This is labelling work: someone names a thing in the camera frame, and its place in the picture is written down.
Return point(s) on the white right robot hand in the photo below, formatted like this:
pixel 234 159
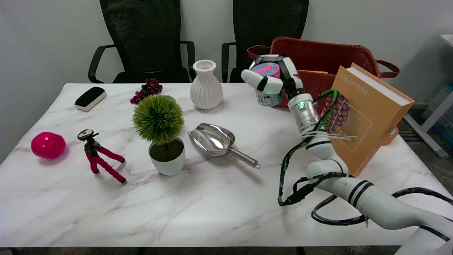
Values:
pixel 272 85

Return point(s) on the pink gum jar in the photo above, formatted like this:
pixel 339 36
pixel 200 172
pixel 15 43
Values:
pixel 268 69

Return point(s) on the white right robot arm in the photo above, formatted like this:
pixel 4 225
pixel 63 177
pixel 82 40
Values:
pixel 382 205

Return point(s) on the red woven basket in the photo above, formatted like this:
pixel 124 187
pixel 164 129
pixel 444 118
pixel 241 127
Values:
pixel 318 53

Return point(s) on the black mesh office chair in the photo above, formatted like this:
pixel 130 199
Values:
pixel 262 24
pixel 141 39

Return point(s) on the white ribbed vase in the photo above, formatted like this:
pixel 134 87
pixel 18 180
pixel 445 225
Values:
pixel 206 88

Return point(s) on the silver metal scoop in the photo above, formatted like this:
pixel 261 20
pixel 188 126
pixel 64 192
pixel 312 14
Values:
pixel 214 140

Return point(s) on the small teal round item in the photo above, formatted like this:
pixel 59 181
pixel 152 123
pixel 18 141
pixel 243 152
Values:
pixel 170 97

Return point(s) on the orange pineapple book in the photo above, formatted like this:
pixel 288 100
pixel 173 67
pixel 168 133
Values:
pixel 371 117

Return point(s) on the green ball plant white pot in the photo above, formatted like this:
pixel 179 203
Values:
pixel 159 120

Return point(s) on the purple grape bunch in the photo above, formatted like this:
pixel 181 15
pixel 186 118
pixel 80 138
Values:
pixel 147 90

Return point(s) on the brown tape roll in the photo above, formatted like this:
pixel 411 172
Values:
pixel 391 137

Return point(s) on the white side desk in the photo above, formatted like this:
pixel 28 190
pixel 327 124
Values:
pixel 430 122

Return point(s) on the black white board eraser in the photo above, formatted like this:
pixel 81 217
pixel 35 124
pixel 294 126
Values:
pixel 90 97

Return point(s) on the red flexible mini tripod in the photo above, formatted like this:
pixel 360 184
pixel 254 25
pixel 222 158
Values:
pixel 102 161

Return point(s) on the magenta round ball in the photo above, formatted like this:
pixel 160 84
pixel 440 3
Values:
pixel 47 145

